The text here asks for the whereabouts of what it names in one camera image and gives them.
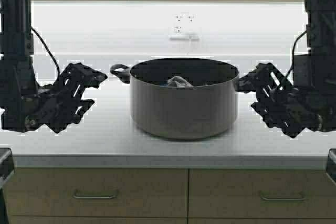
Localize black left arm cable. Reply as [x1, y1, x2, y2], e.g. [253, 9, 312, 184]
[30, 26, 61, 81]

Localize wooden drawer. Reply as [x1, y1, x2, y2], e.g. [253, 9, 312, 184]
[188, 169, 335, 219]
[4, 168, 188, 218]

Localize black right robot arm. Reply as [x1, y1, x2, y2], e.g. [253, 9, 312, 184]
[236, 0, 335, 138]

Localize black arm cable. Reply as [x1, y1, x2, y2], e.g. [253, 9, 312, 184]
[286, 30, 308, 80]
[30, 26, 61, 81]

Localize right drawer metal handle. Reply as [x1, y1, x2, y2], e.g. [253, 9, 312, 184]
[259, 192, 307, 202]

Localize grey cloth inside pot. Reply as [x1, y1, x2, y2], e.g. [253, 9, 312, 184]
[167, 76, 193, 88]

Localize white wall outlet plate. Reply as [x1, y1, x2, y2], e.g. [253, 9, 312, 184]
[169, 12, 201, 41]

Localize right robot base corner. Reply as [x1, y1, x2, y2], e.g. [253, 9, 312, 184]
[325, 148, 336, 183]

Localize grey pot with black handles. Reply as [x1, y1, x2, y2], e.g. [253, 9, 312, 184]
[110, 58, 239, 140]

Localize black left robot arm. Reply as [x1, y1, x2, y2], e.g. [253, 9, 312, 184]
[1, 0, 107, 133]

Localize left wooden drawer front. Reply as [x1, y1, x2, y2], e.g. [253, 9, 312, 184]
[4, 168, 188, 218]

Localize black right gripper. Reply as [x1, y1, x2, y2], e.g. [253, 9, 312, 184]
[234, 63, 323, 138]

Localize drawer metal handle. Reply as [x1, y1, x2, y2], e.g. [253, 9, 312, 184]
[259, 192, 307, 202]
[72, 190, 119, 200]

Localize left drawer metal handle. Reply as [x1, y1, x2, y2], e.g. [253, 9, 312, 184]
[72, 190, 119, 200]

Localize right wooden drawer front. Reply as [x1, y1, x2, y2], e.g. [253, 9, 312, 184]
[188, 169, 335, 219]

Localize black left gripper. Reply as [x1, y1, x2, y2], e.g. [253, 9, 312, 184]
[20, 63, 107, 133]

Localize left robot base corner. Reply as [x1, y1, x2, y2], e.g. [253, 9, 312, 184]
[1, 147, 15, 189]

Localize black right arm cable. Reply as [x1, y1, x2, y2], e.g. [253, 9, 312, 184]
[286, 30, 308, 80]

